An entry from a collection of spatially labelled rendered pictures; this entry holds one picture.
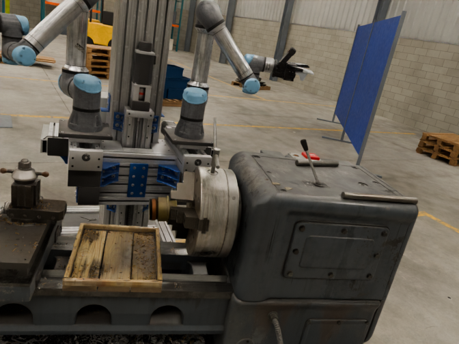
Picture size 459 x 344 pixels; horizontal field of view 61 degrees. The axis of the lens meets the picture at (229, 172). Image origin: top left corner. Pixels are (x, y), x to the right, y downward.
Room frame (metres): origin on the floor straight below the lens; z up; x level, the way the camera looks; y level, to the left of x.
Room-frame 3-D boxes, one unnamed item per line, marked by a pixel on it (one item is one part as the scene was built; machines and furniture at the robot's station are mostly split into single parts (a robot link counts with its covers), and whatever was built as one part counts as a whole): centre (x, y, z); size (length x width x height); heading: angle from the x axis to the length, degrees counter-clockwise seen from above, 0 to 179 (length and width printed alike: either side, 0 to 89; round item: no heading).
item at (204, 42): (2.06, 0.24, 1.54); 0.15 x 0.12 x 0.55; 3
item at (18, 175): (1.18, 0.66, 1.13); 0.08 x 0.08 x 0.03
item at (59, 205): (1.19, 0.64, 0.99); 0.20 x 0.10 x 0.05; 105
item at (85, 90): (1.72, 0.69, 1.33); 0.13 x 0.12 x 0.14; 46
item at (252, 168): (1.38, -0.33, 1.06); 0.59 x 0.48 x 0.39; 105
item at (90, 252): (1.19, 0.33, 0.89); 0.36 x 0.30 x 0.04; 15
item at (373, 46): (7.88, -2.12, 1.18); 4.12 x 0.80 x 2.35; 174
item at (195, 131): (1.92, 0.24, 1.21); 0.15 x 0.15 x 0.10
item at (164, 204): (1.22, 0.20, 1.08); 0.09 x 0.09 x 0.09; 16
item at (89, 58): (10.30, 3.72, 0.36); 1.26 x 0.86 x 0.73; 134
